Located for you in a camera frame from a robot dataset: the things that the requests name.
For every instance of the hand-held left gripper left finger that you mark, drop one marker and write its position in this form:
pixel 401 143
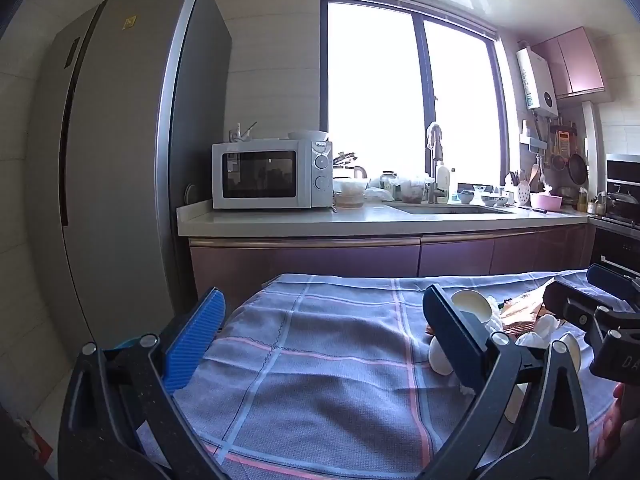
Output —
pixel 197 345

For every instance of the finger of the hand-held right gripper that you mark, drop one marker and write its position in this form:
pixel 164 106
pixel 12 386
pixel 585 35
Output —
pixel 617 282
pixel 575 305

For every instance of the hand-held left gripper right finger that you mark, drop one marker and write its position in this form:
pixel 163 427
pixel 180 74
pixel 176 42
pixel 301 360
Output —
pixel 452 330

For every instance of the white eggshell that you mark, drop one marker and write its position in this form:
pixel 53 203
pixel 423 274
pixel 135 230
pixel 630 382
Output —
pixel 470 305
pixel 439 357

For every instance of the white tissue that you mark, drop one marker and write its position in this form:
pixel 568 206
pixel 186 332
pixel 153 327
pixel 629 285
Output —
pixel 542 330

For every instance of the person's right hand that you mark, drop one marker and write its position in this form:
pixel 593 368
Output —
pixel 611 425

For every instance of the black built-in oven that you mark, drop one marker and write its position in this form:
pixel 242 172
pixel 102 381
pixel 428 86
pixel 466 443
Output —
pixel 622 250

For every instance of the black cooking pot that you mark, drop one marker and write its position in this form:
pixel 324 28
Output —
pixel 622 202

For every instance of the yellow oil bottle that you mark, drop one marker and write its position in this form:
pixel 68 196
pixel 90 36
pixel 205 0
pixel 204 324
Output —
pixel 583 201

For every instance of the pink bowl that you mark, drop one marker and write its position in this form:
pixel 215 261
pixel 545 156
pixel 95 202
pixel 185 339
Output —
pixel 546 203

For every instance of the hanging frying pan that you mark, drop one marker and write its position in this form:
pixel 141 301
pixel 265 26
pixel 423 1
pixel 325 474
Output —
pixel 577 169

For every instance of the white dotted utensil holder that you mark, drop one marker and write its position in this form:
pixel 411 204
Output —
pixel 524 192

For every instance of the checked purple table cloth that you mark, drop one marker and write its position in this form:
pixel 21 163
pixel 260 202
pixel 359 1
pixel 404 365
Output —
pixel 325 360

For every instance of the kitchen counter with purple cabinets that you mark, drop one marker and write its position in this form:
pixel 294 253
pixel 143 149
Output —
pixel 310 255

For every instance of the large glass jar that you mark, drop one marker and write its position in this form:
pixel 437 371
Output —
pixel 413 190

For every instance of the white dish soap bottle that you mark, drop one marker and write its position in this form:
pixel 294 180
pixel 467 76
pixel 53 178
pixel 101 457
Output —
pixel 443 182

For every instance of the round grey suction holder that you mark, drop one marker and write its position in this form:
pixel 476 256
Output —
pixel 191 194

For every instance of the small glass jar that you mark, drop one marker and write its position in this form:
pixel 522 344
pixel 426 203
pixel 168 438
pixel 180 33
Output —
pixel 388 181

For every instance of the glass kettle jug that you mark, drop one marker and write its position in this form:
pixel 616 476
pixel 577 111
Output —
pixel 350 195

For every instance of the metal kitchen faucet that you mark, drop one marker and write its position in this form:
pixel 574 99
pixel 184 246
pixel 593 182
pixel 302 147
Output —
pixel 436 160

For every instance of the white microwave oven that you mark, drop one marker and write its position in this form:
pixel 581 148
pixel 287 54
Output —
pixel 265 175

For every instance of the glass kettle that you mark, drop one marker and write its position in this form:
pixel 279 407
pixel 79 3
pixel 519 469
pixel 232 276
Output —
pixel 350 167

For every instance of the grey refrigerator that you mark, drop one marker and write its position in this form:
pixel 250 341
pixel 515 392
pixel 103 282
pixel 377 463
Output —
pixel 125 160

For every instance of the white water heater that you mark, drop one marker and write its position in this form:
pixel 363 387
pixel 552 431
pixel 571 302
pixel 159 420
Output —
pixel 537 80

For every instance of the white bowl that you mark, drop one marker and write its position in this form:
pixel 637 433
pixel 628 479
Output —
pixel 307 135

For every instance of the kitchen window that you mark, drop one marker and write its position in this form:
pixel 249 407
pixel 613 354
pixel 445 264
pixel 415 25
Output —
pixel 375 90

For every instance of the pink wall cabinet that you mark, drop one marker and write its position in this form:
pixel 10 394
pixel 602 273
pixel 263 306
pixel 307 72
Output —
pixel 570 62

